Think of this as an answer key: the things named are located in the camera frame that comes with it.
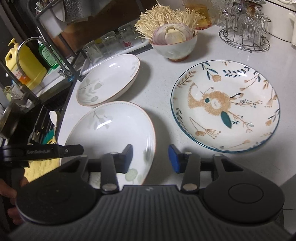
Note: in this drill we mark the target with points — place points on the yellow soap bottle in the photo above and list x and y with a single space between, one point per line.
34 71

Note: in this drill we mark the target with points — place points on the white plate leaf pattern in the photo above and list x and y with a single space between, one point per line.
110 128
109 80

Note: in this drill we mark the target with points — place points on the white plate far leaf pattern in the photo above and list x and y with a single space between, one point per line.
109 80

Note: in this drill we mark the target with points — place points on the rabbit pattern plate blue rim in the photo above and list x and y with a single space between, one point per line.
225 106

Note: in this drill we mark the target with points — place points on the green bottle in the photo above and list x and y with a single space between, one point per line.
47 56

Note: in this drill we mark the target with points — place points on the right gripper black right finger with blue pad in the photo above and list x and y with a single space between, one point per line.
198 171

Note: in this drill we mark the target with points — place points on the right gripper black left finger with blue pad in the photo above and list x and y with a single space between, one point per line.
109 165

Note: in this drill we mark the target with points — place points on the white tray with glasses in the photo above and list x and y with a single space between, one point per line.
124 41

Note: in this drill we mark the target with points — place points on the white bowl with onion slices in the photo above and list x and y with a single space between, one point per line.
174 41

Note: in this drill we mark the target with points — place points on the white plate near leaf pattern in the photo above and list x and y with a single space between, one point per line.
110 128

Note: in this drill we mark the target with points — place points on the yellow sponge cloth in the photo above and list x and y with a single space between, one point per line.
37 169

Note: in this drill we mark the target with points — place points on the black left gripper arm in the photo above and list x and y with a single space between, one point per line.
39 152

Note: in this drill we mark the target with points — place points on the amber glass jar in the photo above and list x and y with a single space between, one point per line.
202 7

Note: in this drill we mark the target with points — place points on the person's left hand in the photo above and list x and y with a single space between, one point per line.
11 194

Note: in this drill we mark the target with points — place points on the white spoon in sink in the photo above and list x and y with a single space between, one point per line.
54 118

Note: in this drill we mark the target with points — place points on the white appliance at right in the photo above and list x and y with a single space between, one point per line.
282 16

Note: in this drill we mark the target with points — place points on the black dish rack frame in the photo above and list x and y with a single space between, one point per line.
50 19

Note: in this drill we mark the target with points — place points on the enoki mushroom bunch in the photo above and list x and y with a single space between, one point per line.
161 15

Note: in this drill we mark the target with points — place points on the wire glass rack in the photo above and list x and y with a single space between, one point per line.
246 26

